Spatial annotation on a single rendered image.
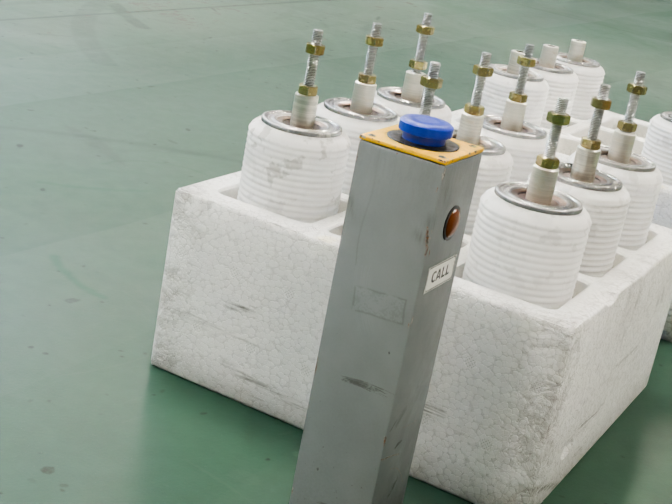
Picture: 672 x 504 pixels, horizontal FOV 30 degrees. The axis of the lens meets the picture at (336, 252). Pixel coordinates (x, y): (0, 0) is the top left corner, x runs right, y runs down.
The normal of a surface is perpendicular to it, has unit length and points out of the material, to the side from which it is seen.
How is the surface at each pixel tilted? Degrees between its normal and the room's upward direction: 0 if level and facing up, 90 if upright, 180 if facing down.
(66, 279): 0
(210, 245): 90
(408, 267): 90
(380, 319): 90
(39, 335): 0
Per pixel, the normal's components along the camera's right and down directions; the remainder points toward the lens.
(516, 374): -0.48, 0.21
